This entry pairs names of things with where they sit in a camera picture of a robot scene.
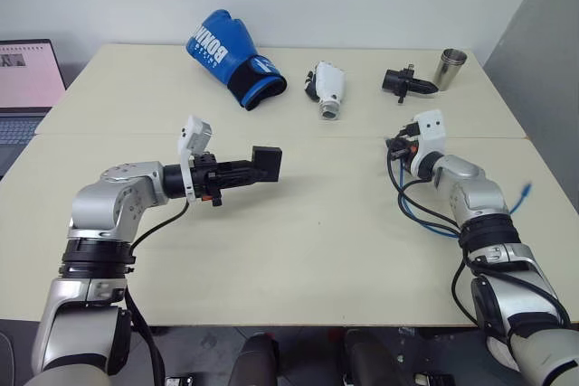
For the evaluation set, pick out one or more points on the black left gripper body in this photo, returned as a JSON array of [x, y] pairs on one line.
[[205, 178]]

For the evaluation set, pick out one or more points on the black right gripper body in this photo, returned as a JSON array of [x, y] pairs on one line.
[[409, 157]]

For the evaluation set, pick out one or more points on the small black box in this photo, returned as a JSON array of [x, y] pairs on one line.
[[273, 162]]

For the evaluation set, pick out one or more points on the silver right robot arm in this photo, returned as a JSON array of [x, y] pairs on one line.
[[479, 191]]

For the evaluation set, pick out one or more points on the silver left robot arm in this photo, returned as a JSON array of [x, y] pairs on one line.
[[99, 205]]

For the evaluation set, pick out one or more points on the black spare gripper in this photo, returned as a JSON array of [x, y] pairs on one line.
[[402, 81]]

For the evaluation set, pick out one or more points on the stainless steel cup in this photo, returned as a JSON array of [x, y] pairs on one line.
[[448, 68]]

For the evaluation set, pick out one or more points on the blue boxing glove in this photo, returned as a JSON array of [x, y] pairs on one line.
[[226, 51]]

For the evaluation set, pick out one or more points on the small black white device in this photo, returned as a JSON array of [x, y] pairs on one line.
[[433, 379], [179, 380]]

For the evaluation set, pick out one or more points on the grey laptop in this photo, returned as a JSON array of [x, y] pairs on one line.
[[25, 83]]

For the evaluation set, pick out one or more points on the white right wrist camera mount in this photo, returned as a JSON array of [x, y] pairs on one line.
[[432, 130]]

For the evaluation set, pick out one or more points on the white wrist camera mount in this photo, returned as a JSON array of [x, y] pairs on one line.
[[432, 130], [192, 130]]

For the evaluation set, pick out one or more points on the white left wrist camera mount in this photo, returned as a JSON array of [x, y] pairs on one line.
[[192, 130]]

